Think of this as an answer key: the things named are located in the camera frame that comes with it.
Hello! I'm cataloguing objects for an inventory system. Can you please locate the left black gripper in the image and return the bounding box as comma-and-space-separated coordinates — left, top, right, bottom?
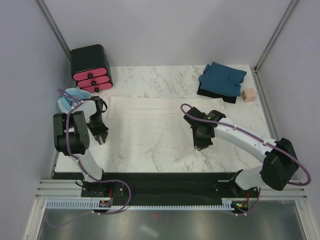
86, 113, 109, 145

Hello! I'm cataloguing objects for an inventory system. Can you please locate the white t shirt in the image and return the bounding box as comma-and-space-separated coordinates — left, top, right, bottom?
89, 96, 225, 164

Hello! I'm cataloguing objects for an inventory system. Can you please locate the black pink drawer box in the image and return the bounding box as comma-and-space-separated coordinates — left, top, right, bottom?
70, 44, 113, 93

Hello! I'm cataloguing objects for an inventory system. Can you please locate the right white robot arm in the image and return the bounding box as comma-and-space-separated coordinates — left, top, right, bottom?
183, 107, 299, 197

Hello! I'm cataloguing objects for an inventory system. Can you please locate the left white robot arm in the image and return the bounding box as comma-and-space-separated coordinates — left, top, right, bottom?
53, 96, 110, 197

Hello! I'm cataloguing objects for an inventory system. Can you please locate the folded teal t shirt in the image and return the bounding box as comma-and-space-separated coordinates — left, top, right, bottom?
198, 62, 247, 97

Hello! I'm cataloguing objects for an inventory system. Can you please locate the small pink cube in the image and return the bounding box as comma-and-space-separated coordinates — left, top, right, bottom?
241, 88, 258, 103

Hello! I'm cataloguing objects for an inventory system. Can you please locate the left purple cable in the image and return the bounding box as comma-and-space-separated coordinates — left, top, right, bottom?
44, 88, 133, 227

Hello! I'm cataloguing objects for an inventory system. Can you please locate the purple cable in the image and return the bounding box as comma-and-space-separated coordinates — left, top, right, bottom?
180, 103, 313, 217
44, 88, 133, 227

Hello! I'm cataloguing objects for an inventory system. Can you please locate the white slotted cable duct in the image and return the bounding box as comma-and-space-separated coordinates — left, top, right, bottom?
45, 199, 235, 211

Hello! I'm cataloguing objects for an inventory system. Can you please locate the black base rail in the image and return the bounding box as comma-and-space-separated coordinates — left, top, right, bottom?
52, 171, 291, 216

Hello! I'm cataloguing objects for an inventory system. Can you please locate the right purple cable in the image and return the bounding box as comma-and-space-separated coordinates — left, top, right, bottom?
180, 103, 313, 217

